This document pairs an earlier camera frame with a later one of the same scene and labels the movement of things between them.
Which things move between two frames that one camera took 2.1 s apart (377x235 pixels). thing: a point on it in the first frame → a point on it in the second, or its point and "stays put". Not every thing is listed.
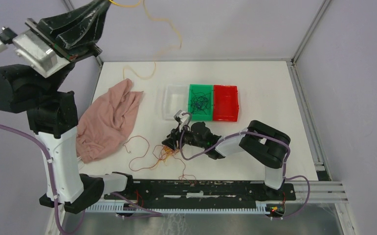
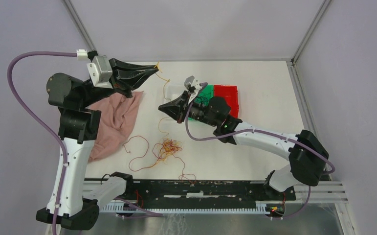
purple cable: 199,102 stays put
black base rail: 203,194 stays put
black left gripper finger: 61,26 → 123,69
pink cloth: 104,124 stays put
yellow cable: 158,53 → 159,65
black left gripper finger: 87,34 → 129,80
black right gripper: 171,141 → 179,117
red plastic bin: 225,103 stays put
